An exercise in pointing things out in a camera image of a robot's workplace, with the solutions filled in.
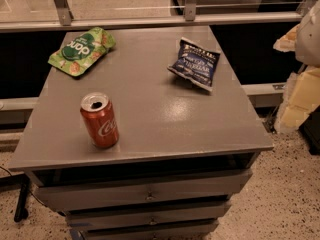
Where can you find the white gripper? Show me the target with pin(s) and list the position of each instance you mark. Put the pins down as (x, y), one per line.
(309, 39)

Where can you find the red coke can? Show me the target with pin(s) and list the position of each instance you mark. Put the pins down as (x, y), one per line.
(97, 112)

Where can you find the blue chip bag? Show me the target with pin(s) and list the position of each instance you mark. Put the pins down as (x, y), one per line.
(195, 64)

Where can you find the grey drawer cabinet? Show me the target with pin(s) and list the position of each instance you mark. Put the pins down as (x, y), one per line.
(166, 125)

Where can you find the bottom grey drawer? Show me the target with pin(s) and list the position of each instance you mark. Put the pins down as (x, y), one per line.
(156, 232)

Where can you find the grey drawer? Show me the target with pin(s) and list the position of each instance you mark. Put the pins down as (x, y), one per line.
(156, 232)
(179, 187)
(147, 214)

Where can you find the green snack bag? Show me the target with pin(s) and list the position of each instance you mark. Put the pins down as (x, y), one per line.
(76, 57)

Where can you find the middle grey drawer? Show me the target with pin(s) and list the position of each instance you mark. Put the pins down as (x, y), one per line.
(147, 214)

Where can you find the top grey drawer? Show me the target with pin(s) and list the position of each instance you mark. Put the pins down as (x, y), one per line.
(179, 187)

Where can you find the black stand leg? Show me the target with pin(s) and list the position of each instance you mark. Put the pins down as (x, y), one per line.
(21, 212)

